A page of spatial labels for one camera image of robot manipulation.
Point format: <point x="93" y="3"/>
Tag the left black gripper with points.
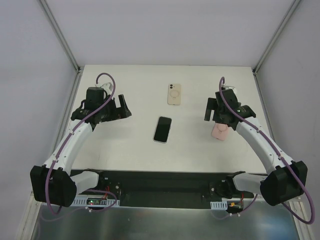
<point x="116" y="110"/>

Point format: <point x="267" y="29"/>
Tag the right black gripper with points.
<point x="213" y="110"/>

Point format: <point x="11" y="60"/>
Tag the pink phone case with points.
<point x="220" y="131"/>

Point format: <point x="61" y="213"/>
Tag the beige phone case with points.
<point x="174" y="94"/>

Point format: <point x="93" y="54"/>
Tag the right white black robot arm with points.
<point x="284" y="179"/>

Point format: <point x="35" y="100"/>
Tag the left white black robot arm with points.
<point x="52" y="182"/>

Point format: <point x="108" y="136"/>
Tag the black phone clear case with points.
<point x="162" y="129"/>

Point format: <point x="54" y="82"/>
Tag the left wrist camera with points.
<point x="108" y="87"/>

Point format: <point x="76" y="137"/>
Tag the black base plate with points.
<point x="174" y="190"/>

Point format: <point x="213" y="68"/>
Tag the right white cable duct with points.
<point x="219" y="205"/>

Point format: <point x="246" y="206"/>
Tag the white cable duct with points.
<point x="219" y="205"/>
<point x="84" y="201"/>

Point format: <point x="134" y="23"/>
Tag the left aluminium frame post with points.
<point x="59" y="34"/>

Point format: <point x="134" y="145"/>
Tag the aluminium frame post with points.
<point x="280" y="28"/>
<point x="59" y="34"/>

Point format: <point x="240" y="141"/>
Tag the left white cable duct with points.
<point x="84" y="201"/>

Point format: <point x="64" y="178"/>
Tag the right aluminium frame post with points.
<point x="280" y="28"/>

